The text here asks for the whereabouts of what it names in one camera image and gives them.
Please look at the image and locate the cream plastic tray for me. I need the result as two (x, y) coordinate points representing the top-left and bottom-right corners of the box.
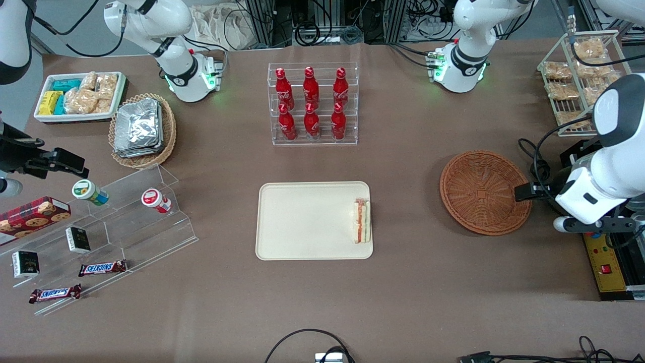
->
(255, 181), (374, 261)

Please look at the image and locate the white rectangular snack bin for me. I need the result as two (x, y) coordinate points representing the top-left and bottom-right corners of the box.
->
(33, 71), (126, 124)

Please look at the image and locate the snickers bar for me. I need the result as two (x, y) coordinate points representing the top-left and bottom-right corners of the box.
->
(78, 260), (128, 277)
(29, 284), (82, 304)

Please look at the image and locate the clear acrylic bottle rack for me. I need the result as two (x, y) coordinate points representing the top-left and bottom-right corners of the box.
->
(268, 62), (359, 146)

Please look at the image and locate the yellow snack packet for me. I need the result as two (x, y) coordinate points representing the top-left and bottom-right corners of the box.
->
(39, 91), (63, 115)

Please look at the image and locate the small black box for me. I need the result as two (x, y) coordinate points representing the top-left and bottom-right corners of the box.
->
(12, 250), (40, 279)
(66, 226), (91, 254)

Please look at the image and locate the red cola bottle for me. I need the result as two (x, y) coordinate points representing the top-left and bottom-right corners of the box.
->
(333, 67), (350, 107)
(304, 102), (320, 140)
(331, 102), (347, 141)
(278, 103), (297, 141)
(303, 67), (320, 109)
(275, 68), (295, 110)

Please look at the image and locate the cream wire rack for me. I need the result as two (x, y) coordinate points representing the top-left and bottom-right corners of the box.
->
(537, 30), (633, 138)

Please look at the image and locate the red tartan cookie box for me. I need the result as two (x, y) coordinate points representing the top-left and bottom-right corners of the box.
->
(0, 196), (72, 247)

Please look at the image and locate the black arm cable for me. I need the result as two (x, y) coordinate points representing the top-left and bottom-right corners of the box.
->
(518, 113), (599, 193)

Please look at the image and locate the yellow control box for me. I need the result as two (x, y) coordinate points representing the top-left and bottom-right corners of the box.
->
(584, 233), (628, 294)

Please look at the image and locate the bagged bread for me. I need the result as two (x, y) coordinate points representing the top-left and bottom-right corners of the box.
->
(582, 86), (608, 105)
(576, 62), (621, 84)
(544, 62), (573, 80)
(547, 82), (580, 100)
(557, 111), (591, 128)
(573, 38), (605, 60)

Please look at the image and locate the black connector with cables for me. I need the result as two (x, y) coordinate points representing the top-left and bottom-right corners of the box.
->
(458, 335), (645, 363)

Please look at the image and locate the brown round wicker basket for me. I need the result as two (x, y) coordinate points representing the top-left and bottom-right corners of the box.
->
(439, 150), (533, 236)

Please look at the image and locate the red lid cup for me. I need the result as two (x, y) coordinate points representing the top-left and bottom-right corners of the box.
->
(141, 188), (172, 214)

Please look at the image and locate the black hanging cable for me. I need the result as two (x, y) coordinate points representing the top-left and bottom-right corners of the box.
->
(565, 4), (631, 67)

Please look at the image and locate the white cloth bag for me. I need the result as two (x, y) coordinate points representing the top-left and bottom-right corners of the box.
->
(191, 5), (255, 51)

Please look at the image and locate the black looped table cable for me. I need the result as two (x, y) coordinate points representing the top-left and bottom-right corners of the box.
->
(265, 329), (356, 363)

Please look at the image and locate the green lid cup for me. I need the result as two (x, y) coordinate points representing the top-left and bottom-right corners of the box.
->
(72, 179), (109, 206)

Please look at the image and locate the triangle sandwich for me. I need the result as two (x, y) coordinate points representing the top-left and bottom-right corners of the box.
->
(353, 198), (371, 245)

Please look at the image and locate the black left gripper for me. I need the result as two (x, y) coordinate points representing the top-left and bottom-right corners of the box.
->
(514, 166), (575, 202)

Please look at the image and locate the light oval wicker basket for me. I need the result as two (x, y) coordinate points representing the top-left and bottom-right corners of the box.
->
(108, 93), (177, 170)

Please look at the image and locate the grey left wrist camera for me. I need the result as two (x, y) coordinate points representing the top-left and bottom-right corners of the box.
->
(553, 216), (636, 234)

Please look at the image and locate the stack of foil containers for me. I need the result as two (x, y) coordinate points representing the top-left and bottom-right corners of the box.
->
(113, 98), (164, 158)

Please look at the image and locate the clear acrylic stepped display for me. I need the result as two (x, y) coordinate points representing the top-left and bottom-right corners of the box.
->
(0, 163), (200, 317)

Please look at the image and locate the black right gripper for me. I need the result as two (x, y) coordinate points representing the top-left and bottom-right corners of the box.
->
(0, 132), (90, 178)

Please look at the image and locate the aluminium frame rail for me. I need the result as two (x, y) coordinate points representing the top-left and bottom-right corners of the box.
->
(622, 212), (645, 301)

